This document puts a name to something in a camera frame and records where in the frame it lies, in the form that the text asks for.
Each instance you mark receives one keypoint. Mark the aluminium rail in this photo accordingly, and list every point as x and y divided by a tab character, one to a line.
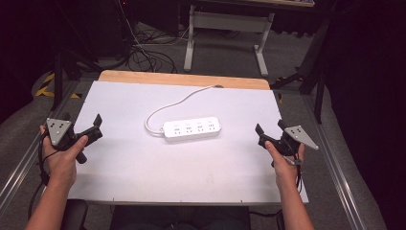
338	179
28	163

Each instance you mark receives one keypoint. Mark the person's legs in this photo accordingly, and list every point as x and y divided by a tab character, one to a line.
178	218

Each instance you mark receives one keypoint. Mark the yellow black floor tape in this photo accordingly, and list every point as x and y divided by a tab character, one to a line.
44	91

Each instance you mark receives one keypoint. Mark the person's left hand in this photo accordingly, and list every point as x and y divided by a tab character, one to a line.
63	163

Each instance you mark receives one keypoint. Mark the white metal frame desk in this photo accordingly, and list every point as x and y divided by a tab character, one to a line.
228	20

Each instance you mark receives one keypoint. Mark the person's right hand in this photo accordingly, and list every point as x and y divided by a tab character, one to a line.
284	166

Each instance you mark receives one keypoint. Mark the white power strip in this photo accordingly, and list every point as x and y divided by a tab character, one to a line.
191	128
166	107

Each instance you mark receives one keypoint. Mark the black metal stand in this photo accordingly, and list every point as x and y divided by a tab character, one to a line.
314	67
59	80

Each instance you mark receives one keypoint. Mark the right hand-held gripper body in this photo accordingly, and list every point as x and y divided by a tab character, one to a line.
295	139

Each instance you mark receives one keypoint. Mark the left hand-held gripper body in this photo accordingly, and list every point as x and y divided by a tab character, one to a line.
58	129

